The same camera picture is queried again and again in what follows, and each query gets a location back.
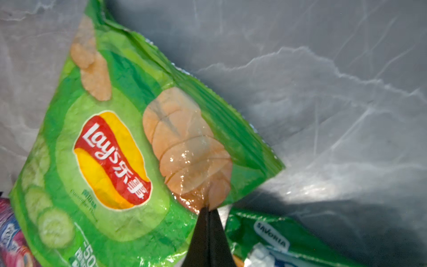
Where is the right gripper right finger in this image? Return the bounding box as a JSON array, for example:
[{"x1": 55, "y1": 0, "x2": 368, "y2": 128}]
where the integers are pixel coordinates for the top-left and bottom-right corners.
[{"x1": 209, "y1": 209, "x2": 236, "y2": 267}]

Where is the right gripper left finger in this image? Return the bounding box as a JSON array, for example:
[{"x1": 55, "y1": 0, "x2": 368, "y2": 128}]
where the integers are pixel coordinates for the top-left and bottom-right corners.
[{"x1": 182, "y1": 208, "x2": 210, "y2": 267}]

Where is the green Lays chips bag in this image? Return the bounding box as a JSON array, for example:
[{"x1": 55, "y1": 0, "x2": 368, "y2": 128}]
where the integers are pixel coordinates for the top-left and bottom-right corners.
[{"x1": 10, "y1": 1, "x2": 284, "y2": 267}]

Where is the pink berries candy bag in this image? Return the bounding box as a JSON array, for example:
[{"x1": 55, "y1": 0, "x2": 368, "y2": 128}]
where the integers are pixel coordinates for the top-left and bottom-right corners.
[{"x1": 1, "y1": 196, "x2": 41, "y2": 267}]

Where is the green yellow Fox's candy bag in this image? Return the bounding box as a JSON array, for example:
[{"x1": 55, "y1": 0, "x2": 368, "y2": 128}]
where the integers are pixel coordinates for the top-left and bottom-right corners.
[{"x1": 225, "y1": 208, "x2": 359, "y2": 267}]

